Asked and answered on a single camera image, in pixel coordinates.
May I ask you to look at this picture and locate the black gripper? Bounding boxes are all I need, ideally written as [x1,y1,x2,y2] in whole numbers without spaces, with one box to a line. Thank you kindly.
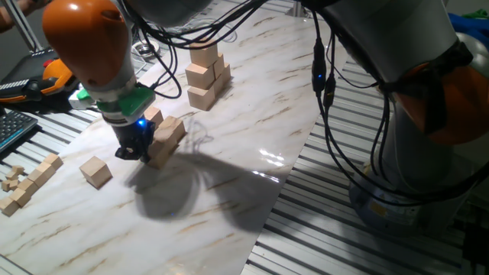
[110,117,156,163]

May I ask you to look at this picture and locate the person right forearm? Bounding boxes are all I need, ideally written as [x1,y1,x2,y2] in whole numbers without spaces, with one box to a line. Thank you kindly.
[0,0,53,34]

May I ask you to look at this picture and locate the white power adapter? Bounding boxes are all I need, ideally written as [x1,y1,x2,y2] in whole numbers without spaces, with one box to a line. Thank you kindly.
[68,89,101,112]

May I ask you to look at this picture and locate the small wooden cube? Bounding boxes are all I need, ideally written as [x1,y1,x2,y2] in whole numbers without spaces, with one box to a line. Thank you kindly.
[43,152,65,171]
[9,187,32,208]
[27,169,49,188]
[0,196,20,218]
[18,178,40,196]
[36,161,57,180]

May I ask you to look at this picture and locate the marble pattern mat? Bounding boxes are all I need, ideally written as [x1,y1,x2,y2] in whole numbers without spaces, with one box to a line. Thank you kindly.
[0,2,345,275]

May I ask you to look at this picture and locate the black orange teach pendant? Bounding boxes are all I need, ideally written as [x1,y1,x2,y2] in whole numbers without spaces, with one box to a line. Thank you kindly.
[0,47,79,105]

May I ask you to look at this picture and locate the black keyboard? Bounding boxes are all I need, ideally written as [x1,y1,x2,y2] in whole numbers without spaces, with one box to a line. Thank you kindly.
[0,108,39,154]

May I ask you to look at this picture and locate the blue bag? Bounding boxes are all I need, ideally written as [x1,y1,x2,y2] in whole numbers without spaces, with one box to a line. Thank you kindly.
[449,13,489,41]

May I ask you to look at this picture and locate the green cloth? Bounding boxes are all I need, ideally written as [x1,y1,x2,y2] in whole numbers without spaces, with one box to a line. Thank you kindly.
[461,8,489,20]

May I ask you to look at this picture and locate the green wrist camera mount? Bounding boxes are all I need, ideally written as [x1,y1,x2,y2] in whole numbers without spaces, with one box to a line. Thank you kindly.
[76,86,157,118]

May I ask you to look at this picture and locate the aluminium frame post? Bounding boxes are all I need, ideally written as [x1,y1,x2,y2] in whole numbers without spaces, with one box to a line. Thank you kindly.
[2,0,43,53]

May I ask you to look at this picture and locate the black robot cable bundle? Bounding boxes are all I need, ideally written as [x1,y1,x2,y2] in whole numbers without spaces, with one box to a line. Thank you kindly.
[118,0,489,209]

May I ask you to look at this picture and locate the aluminium frame beam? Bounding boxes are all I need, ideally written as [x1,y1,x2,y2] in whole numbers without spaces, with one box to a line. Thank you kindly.
[284,0,311,18]

